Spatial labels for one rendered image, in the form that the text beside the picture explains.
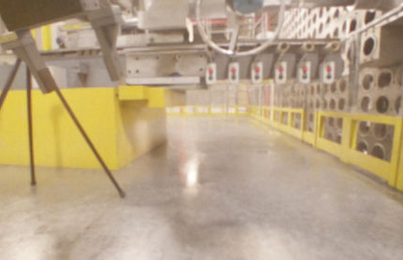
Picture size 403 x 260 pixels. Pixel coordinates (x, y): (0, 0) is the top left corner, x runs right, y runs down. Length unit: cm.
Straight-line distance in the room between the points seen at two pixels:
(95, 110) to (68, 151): 38
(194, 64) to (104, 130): 87
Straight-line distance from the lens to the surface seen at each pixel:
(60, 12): 37
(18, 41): 43
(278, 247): 80
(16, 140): 212
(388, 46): 259
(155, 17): 189
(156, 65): 184
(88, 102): 165
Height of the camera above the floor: 46
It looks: 7 degrees down
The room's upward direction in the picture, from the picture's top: straight up
